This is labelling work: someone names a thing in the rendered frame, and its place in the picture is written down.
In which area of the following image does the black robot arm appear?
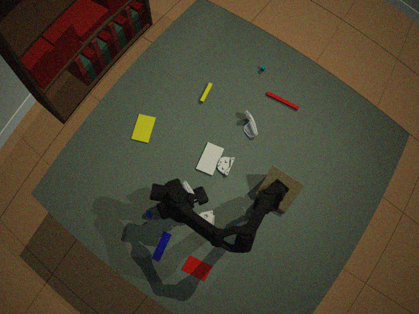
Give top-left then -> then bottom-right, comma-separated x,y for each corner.
150,178 -> 289,253

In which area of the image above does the red flat bar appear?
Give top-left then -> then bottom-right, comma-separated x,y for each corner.
267,91 -> 299,110

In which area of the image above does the yellow rectangular bar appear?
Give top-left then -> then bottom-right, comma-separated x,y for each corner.
200,82 -> 212,103

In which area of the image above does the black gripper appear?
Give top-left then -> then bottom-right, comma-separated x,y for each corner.
156,186 -> 208,220

